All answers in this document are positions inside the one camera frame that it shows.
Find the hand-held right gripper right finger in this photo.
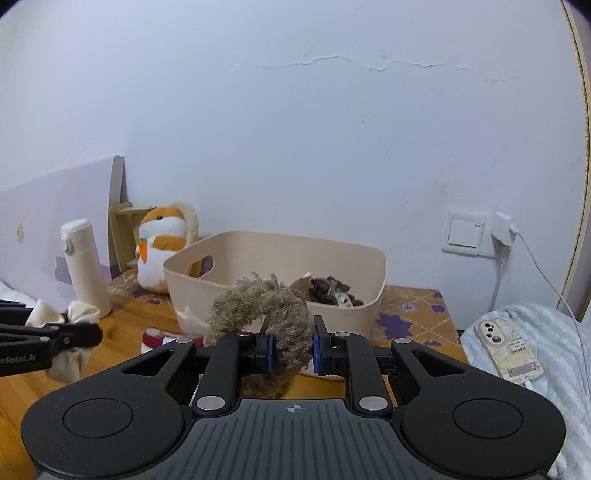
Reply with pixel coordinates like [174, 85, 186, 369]
[311, 316, 477, 412]

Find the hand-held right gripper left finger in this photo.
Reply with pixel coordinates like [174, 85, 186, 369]
[119, 333, 278, 414]

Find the cream satin scrunchie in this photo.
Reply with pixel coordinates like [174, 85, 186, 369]
[30, 298, 102, 382]

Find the brown fuzzy scrunchie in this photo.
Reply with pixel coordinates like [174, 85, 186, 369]
[202, 272, 315, 400]

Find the beige plastic storage container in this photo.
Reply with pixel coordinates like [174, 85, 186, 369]
[163, 230, 388, 382]

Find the white bedding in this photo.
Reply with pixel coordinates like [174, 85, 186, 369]
[0, 279, 38, 308]

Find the cream thermos bottle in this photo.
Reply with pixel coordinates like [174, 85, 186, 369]
[59, 218, 113, 319]

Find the pale purple board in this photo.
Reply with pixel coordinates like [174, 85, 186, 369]
[0, 155, 127, 297]

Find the purple floral table mat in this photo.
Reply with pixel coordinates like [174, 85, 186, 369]
[107, 271, 461, 348]

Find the wooden stand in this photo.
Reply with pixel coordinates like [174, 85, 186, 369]
[108, 200, 158, 278]

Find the orange white hamster plush toy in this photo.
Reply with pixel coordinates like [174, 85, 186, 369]
[135, 200, 204, 295]

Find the phone in patterned case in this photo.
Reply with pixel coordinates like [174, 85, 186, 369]
[474, 318, 546, 382]

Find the white charger plug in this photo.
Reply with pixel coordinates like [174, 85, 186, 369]
[490, 211, 519, 265]

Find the blue striped blanket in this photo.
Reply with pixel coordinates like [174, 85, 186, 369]
[461, 302, 591, 480]

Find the white wall switch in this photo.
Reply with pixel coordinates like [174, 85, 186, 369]
[441, 209, 489, 257]

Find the wooden door frame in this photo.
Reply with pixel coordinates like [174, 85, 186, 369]
[558, 0, 591, 320]

